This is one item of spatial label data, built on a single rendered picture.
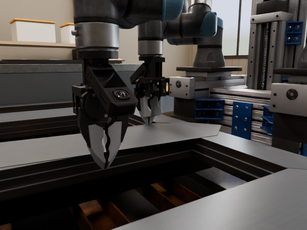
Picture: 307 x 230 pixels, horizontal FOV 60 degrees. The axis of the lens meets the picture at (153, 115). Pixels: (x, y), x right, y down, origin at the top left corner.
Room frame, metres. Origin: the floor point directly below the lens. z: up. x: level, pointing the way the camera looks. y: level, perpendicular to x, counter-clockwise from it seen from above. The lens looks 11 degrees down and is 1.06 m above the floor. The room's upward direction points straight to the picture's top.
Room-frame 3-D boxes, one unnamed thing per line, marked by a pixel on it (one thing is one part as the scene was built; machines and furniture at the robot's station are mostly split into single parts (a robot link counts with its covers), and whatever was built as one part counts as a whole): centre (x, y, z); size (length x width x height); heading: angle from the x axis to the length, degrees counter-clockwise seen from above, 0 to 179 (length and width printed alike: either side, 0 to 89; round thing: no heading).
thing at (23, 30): (3.30, 1.43, 1.41); 0.45 x 0.38 x 0.25; 128
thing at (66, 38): (3.66, 0.96, 1.41); 0.46 x 0.38 x 0.25; 128
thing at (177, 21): (0.90, -0.04, 1.17); 0.11 x 0.11 x 0.08; 75
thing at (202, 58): (1.30, -0.27, 1.09); 0.15 x 0.15 x 0.10
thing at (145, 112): (0.80, 0.02, 0.91); 0.06 x 0.03 x 0.09; 32
